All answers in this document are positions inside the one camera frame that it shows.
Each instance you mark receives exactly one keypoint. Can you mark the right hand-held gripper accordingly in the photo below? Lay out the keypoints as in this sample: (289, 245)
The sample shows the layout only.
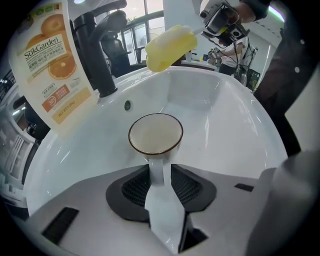
(231, 10)

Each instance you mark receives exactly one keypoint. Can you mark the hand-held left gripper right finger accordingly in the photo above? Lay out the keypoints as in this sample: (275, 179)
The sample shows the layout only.
(225, 212)

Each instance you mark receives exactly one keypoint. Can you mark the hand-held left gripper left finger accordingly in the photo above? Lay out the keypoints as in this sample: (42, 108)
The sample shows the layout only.
(105, 225)

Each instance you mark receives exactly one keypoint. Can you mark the yellow sponge brush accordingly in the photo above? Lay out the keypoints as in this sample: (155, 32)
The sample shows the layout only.
(170, 47)

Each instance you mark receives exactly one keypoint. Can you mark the cream cup with brown rim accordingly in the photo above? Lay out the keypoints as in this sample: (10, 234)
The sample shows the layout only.
(155, 140)

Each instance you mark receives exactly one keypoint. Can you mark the person's right forearm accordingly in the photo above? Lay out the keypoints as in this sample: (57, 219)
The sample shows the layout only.
(246, 12)

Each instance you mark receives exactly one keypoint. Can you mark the person's black shirt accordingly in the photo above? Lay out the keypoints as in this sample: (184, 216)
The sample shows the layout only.
(282, 75)

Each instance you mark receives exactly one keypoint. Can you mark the white ceramic sink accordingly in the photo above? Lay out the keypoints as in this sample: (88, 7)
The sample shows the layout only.
(225, 130)

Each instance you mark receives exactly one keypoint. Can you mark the black office chair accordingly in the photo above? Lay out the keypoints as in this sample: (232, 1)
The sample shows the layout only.
(117, 52)

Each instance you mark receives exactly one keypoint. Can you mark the black sink faucet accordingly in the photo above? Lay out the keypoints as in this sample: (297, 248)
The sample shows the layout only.
(92, 50)

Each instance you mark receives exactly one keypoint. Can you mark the soap bottle with orange label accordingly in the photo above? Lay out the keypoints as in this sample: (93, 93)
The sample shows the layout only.
(57, 82)

